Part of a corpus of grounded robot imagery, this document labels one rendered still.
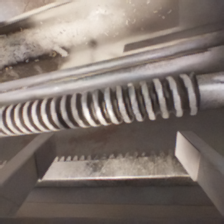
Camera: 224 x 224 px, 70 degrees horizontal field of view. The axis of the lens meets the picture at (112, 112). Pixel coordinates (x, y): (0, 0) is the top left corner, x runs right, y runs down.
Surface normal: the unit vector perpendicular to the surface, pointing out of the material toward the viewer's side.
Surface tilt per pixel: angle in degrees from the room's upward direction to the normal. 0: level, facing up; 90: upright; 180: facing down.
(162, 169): 90
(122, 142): 90
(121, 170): 90
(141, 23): 0
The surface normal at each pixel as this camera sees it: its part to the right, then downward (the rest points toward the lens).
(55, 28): -0.12, 0.63
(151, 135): -0.26, -0.77
